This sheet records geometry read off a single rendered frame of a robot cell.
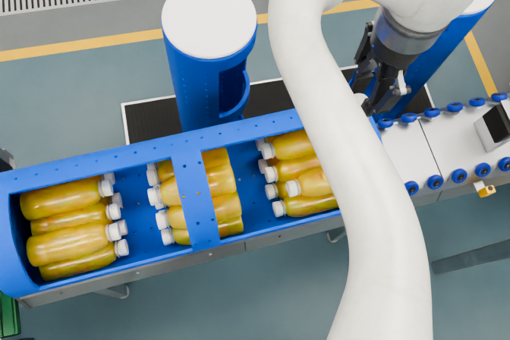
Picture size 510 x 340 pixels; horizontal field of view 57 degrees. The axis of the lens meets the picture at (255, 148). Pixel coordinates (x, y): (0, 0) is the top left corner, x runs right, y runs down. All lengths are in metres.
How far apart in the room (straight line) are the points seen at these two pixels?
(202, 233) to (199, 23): 0.65
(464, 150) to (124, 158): 0.98
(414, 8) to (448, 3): 0.04
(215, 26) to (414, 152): 0.69
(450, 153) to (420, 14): 0.96
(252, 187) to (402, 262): 0.94
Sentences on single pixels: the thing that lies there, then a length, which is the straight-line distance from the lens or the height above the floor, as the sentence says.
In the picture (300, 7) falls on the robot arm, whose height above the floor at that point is 1.82.
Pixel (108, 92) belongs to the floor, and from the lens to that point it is 2.54.
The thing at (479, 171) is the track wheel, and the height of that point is 0.97.
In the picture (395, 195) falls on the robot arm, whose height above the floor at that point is 1.83.
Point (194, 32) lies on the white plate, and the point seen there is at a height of 1.04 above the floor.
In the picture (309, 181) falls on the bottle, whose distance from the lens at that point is 1.14.
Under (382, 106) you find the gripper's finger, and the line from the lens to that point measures 0.78.
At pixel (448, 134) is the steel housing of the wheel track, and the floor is 0.93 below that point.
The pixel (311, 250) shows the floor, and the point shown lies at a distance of 2.27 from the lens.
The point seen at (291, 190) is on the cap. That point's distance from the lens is 1.14.
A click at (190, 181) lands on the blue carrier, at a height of 1.23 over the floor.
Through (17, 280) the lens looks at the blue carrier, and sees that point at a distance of 1.13.
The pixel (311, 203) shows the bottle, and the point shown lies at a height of 1.07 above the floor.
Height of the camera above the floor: 2.21
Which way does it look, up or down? 69 degrees down
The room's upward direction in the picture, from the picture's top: 11 degrees clockwise
